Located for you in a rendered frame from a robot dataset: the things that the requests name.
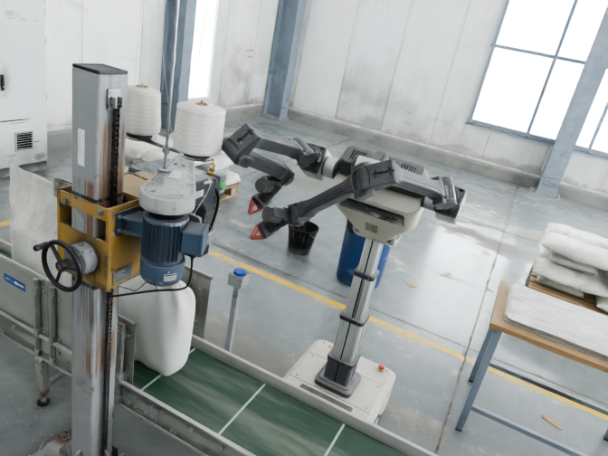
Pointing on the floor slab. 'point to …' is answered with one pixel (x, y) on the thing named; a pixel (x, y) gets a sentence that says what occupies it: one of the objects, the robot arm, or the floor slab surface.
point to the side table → (522, 374)
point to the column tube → (90, 378)
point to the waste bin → (354, 245)
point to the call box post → (232, 319)
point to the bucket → (302, 238)
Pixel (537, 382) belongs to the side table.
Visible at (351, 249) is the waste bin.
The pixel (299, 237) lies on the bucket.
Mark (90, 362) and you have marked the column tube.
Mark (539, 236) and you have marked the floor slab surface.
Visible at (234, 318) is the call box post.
